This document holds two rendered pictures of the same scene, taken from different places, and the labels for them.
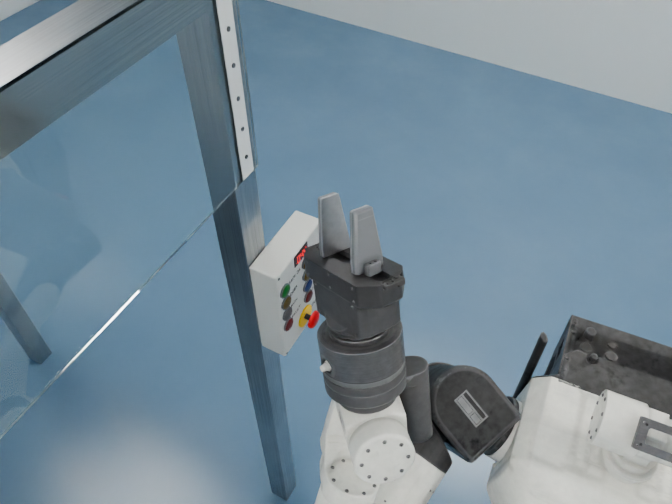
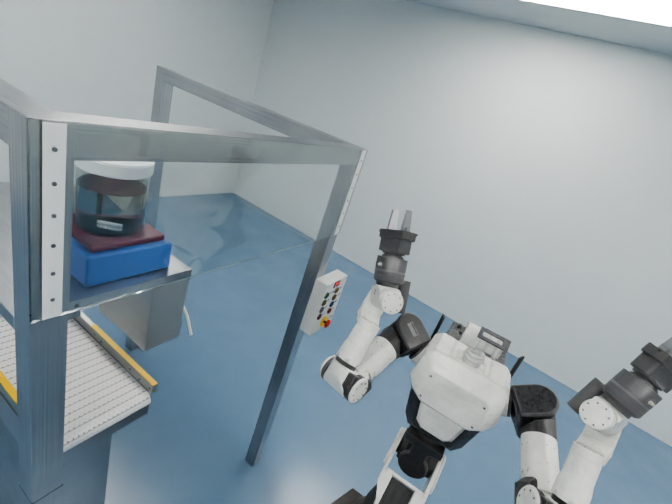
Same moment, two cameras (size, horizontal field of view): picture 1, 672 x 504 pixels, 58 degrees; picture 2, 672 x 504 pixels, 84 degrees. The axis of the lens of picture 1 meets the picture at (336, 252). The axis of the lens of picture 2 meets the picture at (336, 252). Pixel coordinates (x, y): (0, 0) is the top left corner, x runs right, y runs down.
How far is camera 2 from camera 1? 0.68 m
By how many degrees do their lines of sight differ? 26
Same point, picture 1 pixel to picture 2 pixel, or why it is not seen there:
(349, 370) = (389, 264)
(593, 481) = (458, 362)
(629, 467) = (474, 354)
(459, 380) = (410, 317)
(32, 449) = not seen: hidden behind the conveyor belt
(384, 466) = (391, 305)
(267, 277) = (323, 284)
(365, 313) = (402, 242)
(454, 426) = (405, 333)
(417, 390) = (405, 288)
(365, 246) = (407, 222)
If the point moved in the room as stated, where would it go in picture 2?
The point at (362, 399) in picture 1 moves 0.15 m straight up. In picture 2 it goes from (390, 277) to (411, 228)
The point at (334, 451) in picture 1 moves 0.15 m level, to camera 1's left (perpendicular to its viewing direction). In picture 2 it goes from (364, 312) to (315, 297)
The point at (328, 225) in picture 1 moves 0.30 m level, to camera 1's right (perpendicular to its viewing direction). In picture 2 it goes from (393, 219) to (488, 251)
